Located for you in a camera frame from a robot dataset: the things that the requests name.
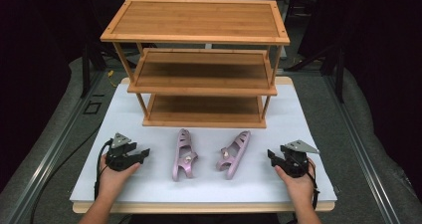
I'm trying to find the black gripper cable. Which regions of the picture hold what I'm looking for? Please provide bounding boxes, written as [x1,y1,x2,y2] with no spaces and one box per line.
[306,157,321,212]
[94,138,114,202]

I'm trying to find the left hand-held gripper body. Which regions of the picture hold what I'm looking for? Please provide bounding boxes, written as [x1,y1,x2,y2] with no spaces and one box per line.
[105,132,143,172]

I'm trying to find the black stand post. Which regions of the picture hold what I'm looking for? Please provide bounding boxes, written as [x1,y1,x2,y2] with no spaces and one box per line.
[333,46,346,103]
[81,43,94,99]

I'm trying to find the person's left hand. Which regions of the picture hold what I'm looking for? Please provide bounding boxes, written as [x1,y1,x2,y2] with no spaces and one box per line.
[98,154,141,202]

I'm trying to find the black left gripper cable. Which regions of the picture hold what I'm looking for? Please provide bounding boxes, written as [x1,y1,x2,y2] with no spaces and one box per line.
[94,138,114,202]

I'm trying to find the wooden three-tier shoe rack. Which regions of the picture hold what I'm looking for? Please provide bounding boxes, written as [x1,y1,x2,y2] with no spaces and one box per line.
[100,0,291,129]

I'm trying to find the metal floor rail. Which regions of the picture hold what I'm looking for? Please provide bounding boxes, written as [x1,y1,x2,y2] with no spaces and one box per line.
[0,72,110,224]
[321,74,404,224]

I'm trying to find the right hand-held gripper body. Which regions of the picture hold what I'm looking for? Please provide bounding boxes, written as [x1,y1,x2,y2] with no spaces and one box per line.
[277,139,320,179]

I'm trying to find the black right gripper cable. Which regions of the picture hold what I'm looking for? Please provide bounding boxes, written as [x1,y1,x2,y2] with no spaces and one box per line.
[306,157,321,212]

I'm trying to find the person's right hand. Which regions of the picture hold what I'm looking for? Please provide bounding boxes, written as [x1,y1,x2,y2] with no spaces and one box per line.
[274,166,316,210]

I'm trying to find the black floor cable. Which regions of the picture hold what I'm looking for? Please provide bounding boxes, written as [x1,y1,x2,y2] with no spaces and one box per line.
[29,125,103,224]

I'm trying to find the pink child sandal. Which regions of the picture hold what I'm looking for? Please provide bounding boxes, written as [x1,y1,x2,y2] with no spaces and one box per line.
[171,127,199,182]
[215,129,252,180]

